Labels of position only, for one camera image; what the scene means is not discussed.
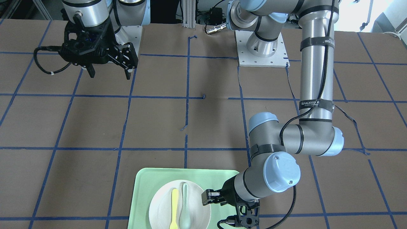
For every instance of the light green tray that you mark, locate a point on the light green tray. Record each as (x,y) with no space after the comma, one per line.
(149,180)

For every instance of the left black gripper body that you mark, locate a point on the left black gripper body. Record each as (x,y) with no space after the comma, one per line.
(229,190)

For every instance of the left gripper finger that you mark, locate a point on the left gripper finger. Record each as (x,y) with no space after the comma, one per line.
(210,196)

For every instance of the grey-green plastic spoon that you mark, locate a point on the grey-green plastic spoon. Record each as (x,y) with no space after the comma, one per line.
(184,218)

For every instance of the aluminium frame post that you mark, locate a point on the aluminium frame post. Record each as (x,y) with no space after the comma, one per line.
(189,13)

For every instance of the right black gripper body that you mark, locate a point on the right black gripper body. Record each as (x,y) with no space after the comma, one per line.
(109,38)

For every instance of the silver cable connector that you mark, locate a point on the silver cable connector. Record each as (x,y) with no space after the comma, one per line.
(216,28)

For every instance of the yellow plastic fork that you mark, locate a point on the yellow plastic fork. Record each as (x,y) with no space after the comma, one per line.
(174,207)

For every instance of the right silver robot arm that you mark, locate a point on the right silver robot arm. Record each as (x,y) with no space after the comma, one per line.
(121,12)

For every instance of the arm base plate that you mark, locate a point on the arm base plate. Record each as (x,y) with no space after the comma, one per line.
(254,52)
(124,35)

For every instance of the white round plate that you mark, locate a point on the white round plate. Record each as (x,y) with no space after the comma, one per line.
(190,195)

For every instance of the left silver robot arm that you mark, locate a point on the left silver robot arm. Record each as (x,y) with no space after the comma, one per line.
(273,168)

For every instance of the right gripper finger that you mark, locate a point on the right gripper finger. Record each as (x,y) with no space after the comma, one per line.
(90,69)
(124,56)

